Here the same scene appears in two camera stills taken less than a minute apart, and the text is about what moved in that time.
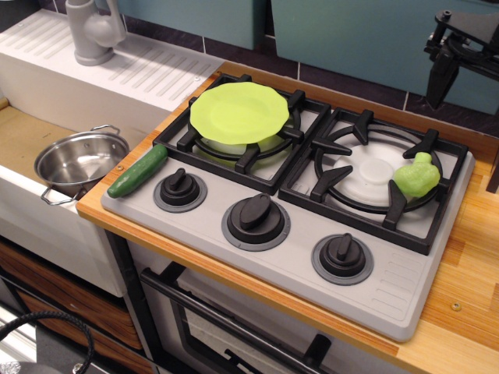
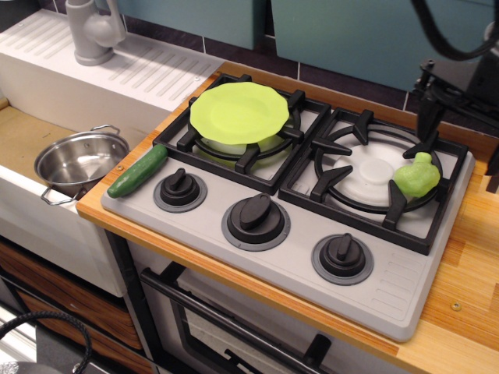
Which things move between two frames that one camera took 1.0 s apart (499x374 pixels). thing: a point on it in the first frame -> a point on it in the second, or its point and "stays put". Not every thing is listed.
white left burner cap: x=238 y=149 stays put
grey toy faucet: x=94 y=35 stays put
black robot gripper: x=472 y=39 -> x=470 y=89
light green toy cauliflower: x=419 y=178 stays put
